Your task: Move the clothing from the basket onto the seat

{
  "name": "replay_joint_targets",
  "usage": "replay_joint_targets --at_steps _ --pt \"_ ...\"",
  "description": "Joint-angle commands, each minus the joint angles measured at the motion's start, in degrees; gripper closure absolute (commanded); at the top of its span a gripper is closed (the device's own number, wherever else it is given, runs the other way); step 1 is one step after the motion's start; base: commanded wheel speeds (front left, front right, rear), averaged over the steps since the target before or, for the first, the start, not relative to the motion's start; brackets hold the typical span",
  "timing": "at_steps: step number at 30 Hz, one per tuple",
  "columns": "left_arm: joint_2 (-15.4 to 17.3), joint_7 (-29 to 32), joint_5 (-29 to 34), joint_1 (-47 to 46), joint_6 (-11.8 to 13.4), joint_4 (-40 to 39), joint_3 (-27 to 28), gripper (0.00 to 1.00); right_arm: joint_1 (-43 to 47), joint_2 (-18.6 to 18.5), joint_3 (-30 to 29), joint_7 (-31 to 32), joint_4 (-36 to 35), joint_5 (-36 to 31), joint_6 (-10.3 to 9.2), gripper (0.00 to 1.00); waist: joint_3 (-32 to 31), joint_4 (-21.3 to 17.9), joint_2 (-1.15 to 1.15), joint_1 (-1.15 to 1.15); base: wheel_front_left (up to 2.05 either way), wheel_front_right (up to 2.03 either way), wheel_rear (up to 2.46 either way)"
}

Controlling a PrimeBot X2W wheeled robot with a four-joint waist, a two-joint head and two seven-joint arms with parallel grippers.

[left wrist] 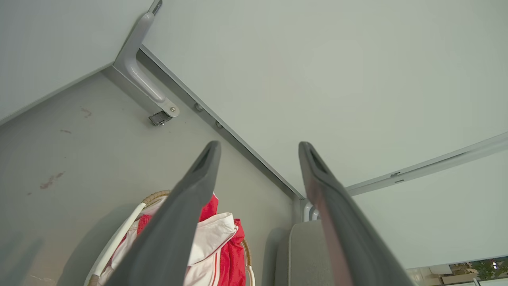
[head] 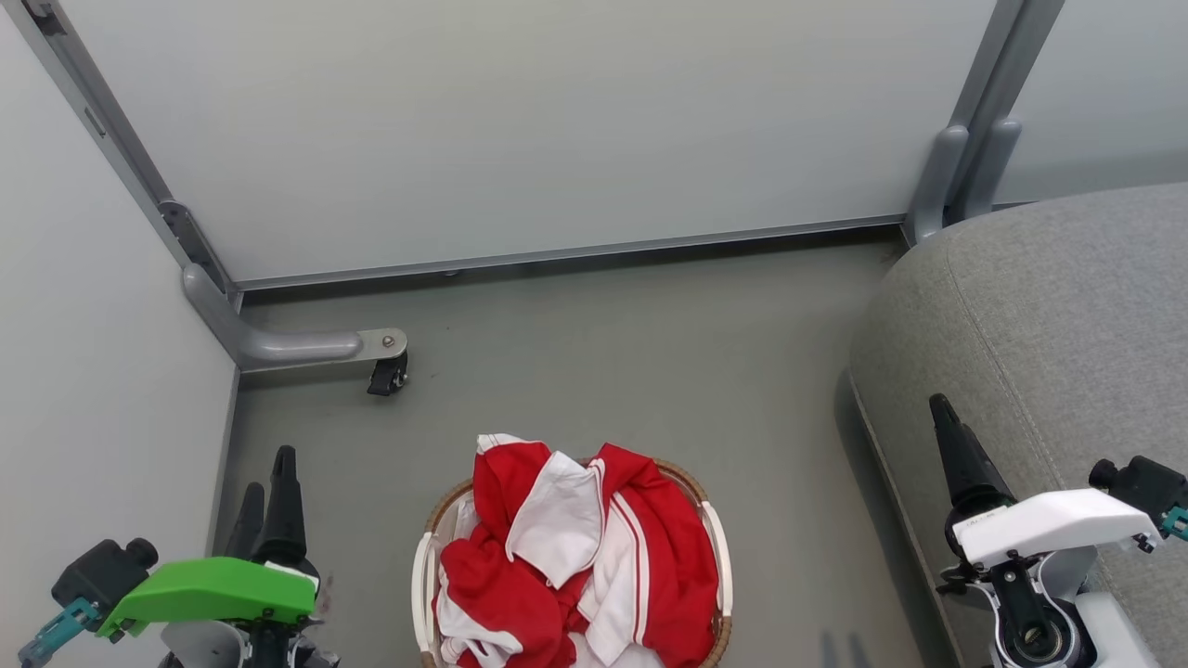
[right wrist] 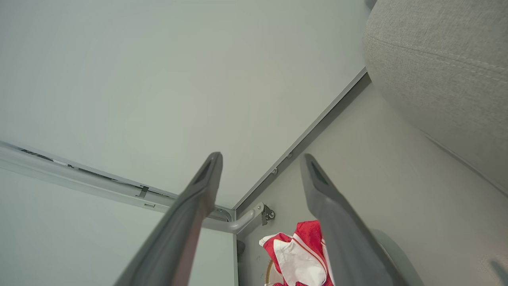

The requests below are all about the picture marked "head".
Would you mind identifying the teal left camera plug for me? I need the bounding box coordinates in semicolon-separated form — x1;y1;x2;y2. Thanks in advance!
17;597;101;668

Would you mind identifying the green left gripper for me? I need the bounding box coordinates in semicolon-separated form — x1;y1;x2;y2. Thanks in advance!
97;446;319;643

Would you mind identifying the short grey partition foot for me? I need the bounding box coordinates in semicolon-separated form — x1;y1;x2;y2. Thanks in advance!
905;124;970;246
956;117;1023;224

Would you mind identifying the grey double partition post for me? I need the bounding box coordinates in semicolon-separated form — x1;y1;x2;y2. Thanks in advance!
945;0;1066;135

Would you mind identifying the grey partition bottom rail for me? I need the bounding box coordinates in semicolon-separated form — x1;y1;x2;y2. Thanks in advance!
232;215;907;292

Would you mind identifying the grey partition post with bracket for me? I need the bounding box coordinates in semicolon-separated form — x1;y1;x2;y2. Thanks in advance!
5;0;244;312

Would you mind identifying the black caster wheel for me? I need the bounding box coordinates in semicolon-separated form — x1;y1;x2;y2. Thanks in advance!
367;353;410;398

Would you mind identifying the grey fabric sofa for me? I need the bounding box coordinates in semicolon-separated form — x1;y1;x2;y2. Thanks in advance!
849;183;1188;668

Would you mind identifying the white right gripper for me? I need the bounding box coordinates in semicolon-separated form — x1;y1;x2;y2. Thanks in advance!
930;393;1163;570

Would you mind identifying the long grey partition foot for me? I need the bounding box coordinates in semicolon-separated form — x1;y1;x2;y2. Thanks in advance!
182;263;408;374

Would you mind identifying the red and white garment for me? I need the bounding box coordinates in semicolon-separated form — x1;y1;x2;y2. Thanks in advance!
433;432;721;668

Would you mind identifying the white laundry basket brown rim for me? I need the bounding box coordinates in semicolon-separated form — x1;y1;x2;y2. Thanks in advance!
411;456;734;668

